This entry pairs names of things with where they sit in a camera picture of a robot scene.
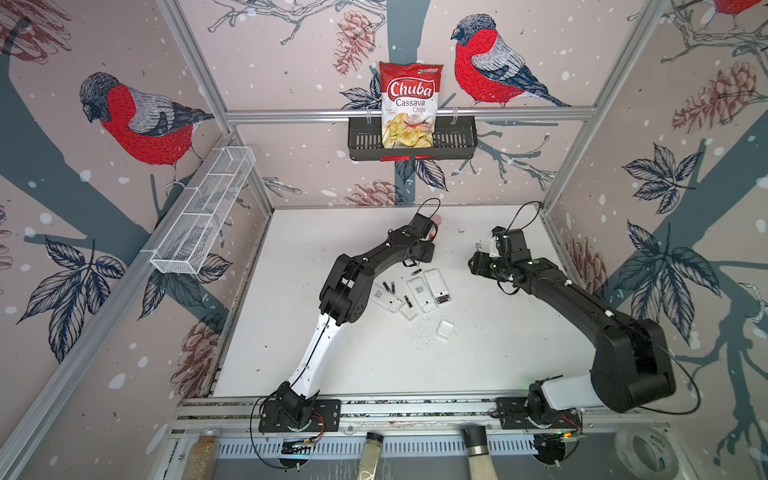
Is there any white remote control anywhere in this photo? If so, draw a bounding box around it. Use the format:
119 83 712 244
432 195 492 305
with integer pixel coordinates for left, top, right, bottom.
424 268 451 305
407 277 437 314

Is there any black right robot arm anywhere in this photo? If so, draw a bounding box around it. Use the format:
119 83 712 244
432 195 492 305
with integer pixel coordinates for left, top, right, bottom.
468 226 676 424

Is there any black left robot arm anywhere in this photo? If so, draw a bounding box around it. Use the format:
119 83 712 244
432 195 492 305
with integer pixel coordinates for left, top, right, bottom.
272 213 439 428

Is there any Chuba cassava chips bag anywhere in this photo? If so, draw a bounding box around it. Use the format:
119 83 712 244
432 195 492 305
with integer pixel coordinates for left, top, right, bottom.
379 62 443 149

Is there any black-capped grain jar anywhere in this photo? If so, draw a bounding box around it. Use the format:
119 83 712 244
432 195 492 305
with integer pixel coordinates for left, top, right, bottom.
460 424 498 480

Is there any slim seed bottle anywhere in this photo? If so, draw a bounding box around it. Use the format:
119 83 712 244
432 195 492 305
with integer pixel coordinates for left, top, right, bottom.
356 432 384 480

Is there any clear tape roll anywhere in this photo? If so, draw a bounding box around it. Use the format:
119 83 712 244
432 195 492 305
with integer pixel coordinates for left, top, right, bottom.
614 425 680 479

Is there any glass jar of grains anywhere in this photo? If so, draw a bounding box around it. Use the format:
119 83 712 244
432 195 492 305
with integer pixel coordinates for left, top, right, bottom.
181 429 219 480

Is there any black wall basket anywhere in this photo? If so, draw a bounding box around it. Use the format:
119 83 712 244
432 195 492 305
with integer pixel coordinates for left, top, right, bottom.
347 116 478 162

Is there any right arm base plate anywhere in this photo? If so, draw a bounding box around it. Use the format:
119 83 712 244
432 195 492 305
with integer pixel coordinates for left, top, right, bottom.
491 395 582 430

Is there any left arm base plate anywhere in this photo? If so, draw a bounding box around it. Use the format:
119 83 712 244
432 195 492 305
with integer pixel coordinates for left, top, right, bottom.
254 399 341 433

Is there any white wire mesh shelf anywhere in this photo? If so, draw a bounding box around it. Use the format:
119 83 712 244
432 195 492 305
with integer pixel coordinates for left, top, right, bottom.
150 146 255 275

